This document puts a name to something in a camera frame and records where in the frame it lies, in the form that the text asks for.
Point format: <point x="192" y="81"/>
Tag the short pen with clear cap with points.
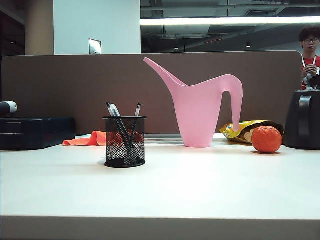
<point x="138" y="108"/>

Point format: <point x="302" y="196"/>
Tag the black pen with clear cap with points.
<point x="115" y="111"/>

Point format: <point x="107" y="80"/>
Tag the black pen with black end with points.
<point x="108" y="105"/>

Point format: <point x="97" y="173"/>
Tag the black mesh pen basket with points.
<point x="124" y="163"/>

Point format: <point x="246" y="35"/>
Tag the pink plastic watering can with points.
<point x="197" y="112"/>

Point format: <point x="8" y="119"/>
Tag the yellow snack bag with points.
<point x="231" y="130"/>

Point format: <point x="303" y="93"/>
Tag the orange cloth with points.
<point x="86" y="141"/>

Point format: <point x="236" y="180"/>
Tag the brown desk partition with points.
<point x="87" y="85"/>

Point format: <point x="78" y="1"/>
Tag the orange round fruit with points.
<point x="266" y="140"/>

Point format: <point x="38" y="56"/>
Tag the black plastic case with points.
<point x="35" y="133"/>

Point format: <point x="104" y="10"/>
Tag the black kettle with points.
<point x="302" y="120"/>

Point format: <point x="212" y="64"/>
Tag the beige round column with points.
<point x="38" y="27"/>

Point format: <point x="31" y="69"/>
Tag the person in red shirt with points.
<point x="310" y="42"/>

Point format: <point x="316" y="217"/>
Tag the metal wall plate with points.
<point x="95" y="46"/>

